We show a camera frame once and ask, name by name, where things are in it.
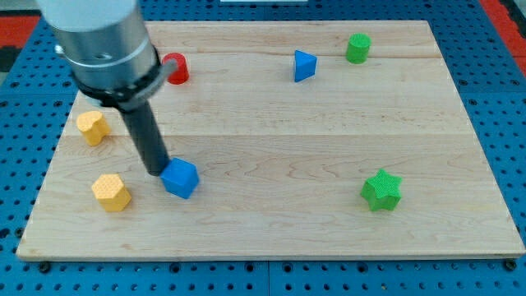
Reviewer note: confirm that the wooden board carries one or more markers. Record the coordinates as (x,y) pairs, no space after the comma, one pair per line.
(281,163)

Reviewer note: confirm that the blue triangle block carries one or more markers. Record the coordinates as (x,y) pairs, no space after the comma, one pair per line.
(304,65)

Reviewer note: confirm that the red cylinder block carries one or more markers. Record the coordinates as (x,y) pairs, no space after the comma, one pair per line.
(181,73)

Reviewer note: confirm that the green cylinder block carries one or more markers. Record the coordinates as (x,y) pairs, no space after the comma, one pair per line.
(358,48)

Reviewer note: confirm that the yellow hexagon block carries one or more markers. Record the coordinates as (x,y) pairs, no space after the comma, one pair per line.
(111,193)

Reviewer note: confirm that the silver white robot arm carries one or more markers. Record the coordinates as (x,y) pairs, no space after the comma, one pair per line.
(114,64)

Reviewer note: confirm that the green star block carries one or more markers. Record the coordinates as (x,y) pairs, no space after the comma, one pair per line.
(382,191)

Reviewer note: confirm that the yellow heart block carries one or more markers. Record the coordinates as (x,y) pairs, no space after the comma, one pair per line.
(93,127)

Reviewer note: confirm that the blue cube block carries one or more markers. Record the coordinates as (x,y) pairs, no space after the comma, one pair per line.
(180,178)

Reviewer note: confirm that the blue perforated base mat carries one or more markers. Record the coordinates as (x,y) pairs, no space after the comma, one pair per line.
(484,47)

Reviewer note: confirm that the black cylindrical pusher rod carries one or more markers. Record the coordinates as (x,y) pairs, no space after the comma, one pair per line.
(144,131)

